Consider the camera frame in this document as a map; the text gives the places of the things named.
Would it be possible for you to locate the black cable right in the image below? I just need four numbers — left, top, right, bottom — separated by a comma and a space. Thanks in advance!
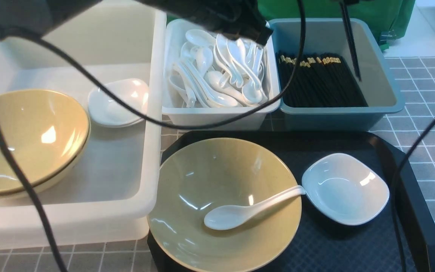
390, 93, 435, 272

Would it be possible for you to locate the white sauce dish in tub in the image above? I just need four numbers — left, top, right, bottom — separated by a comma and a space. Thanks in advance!
88, 78, 150, 128

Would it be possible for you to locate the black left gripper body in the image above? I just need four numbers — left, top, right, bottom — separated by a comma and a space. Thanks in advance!
140, 0, 273, 45

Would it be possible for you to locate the black chopstick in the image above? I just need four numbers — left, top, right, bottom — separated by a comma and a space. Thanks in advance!
338, 0, 359, 80
341, 0, 362, 82

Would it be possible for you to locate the white square sauce dish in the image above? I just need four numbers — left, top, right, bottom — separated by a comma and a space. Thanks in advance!
301, 153, 390, 226

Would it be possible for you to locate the pile of white spoons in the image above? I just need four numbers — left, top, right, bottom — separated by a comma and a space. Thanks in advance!
167, 29, 271, 108

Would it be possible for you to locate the grey checked tablecloth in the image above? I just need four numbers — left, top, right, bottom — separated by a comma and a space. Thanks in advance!
0, 57, 435, 272

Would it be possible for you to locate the stacked yellow bowl top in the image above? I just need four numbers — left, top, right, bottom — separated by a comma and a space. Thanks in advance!
0, 89, 90, 193

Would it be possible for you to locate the stacked yellow bowl bottom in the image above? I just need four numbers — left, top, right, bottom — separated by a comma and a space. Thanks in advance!
0, 122, 92, 199

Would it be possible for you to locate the white plastic spoon bin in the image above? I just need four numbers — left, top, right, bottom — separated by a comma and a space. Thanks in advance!
162, 19, 280, 126

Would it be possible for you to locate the black plastic serving tray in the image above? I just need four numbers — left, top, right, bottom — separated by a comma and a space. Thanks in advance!
161, 131, 435, 272

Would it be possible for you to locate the white ceramic soup spoon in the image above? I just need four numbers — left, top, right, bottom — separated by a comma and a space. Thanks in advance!
204, 185, 307, 231

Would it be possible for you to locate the pile of black chopsticks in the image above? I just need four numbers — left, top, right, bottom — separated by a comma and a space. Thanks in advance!
276, 51, 368, 108

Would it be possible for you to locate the yellow-green noodle bowl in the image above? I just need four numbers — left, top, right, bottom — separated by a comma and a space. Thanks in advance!
147, 138, 302, 272

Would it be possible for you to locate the stacked yellow bowl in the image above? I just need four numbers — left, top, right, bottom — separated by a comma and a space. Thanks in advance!
0, 122, 92, 199
0, 89, 90, 193

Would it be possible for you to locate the blue plastic chopstick bin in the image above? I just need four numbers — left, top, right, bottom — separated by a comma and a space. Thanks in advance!
271, 18, 405, 131

